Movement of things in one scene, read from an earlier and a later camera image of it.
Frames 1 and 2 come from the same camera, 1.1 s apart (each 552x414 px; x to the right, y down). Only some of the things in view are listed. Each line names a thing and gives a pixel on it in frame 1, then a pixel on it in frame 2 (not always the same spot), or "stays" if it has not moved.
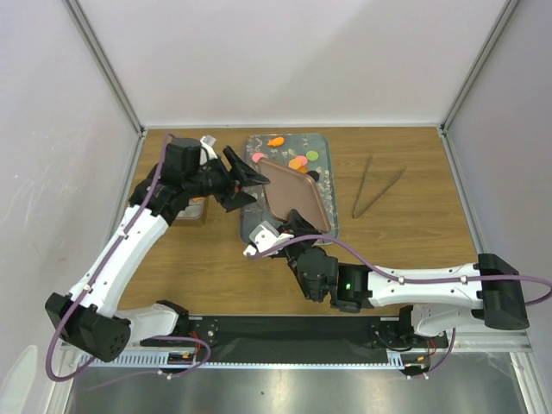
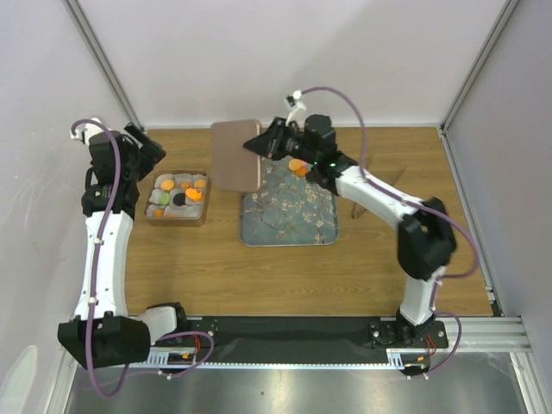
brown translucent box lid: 290,189 -> 235,167
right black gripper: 297,226 -> 268,144
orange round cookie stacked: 295,163 stays
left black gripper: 229,197 -> 149,153
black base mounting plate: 233,340 stays
